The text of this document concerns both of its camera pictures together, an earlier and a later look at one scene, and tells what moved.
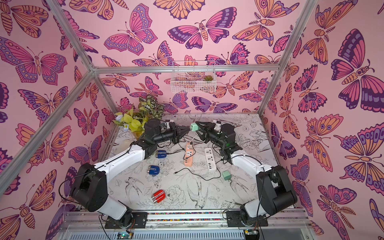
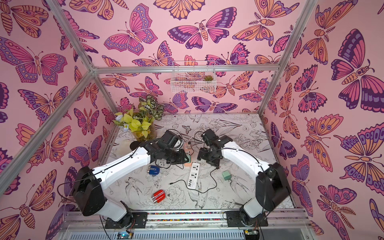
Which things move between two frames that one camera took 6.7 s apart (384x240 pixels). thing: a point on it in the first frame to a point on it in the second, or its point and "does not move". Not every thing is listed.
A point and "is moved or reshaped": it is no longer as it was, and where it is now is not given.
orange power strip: x=189 y=152 does not move
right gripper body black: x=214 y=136 to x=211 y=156
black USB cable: x=200 y=176 to x=201 y=192
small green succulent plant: x=208 y=78 does not move
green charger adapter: x=194 y=127 is moved or reshaped
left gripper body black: x=171 y=134 to x=176 y=157
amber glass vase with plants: x=134 y=119 does not move
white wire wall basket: x=193 y=76 does not move
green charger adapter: x=226 y=175 does not move
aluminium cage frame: x=7 y=178 does not move
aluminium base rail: x=184 y=225 does not move
